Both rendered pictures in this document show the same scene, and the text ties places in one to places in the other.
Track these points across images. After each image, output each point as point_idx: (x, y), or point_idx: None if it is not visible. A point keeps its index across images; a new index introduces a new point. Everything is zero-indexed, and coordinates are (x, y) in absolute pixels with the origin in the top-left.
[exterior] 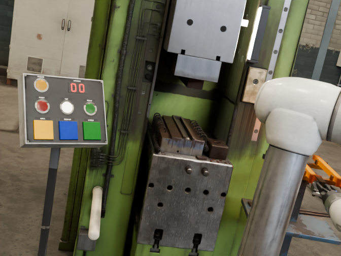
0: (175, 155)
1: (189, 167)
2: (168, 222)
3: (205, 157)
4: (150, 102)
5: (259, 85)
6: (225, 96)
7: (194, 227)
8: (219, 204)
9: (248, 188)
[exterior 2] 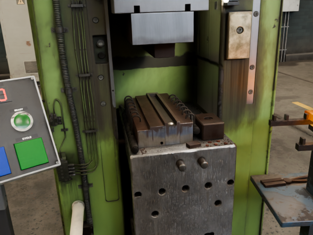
0: (160, 150)
1: (181, 162)
2: (169, 230)
3: (198, 143)
4: (113, 88)
5: (245, 33)
6: (202, 58)
7: (202, 227)
8: (228, 194)
9: (252, 158)
